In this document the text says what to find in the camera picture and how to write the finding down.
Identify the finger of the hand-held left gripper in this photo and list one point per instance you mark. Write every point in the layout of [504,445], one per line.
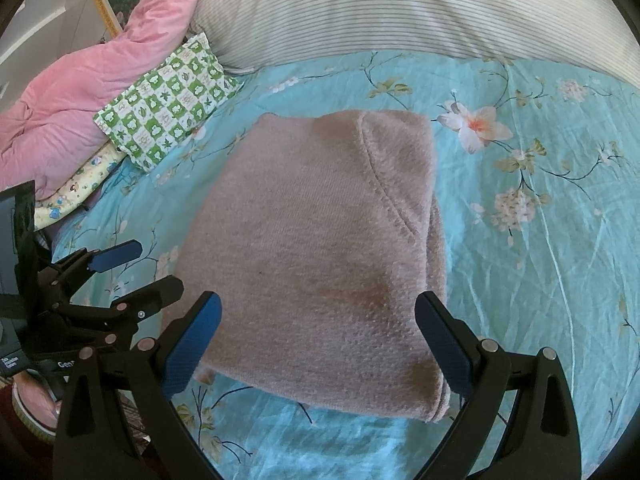
[155,292]
[117,255]

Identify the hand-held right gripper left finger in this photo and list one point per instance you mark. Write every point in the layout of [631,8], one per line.
[192,345]

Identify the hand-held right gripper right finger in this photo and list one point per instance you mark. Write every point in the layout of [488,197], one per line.
[447,345]

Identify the beige knit sweater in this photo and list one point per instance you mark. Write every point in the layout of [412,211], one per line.
[310,260]

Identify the person's left forearm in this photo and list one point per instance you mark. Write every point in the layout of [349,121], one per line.
[30,422]

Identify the person's left hand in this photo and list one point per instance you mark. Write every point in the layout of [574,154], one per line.
[37,397]

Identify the yellow patterned cloth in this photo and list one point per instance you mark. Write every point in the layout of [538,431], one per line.
[75,185]

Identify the blue floral bed sheet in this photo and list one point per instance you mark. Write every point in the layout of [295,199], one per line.
[525,260]

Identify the green patterned small pillow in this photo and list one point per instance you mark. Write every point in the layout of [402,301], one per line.
[165,105]

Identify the pink quilt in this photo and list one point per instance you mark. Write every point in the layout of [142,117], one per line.
[75,90]

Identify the white striped pillow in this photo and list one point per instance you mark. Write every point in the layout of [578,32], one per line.
[375,10]

